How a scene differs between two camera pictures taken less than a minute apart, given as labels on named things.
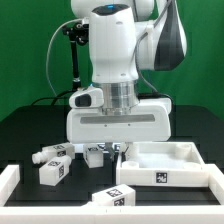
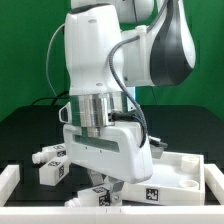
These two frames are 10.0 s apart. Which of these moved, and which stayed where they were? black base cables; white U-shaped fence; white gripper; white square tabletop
Moved: white gripper; white square tabletop
Stayed: white U-shaped fence; black base cables
